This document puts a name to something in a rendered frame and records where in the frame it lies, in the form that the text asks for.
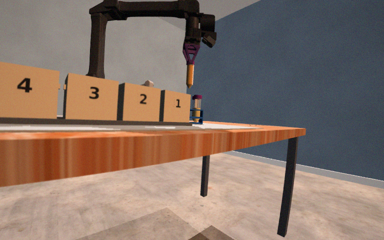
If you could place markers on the plastic tube with dark red cap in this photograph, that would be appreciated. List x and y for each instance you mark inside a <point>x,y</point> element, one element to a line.
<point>197,107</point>

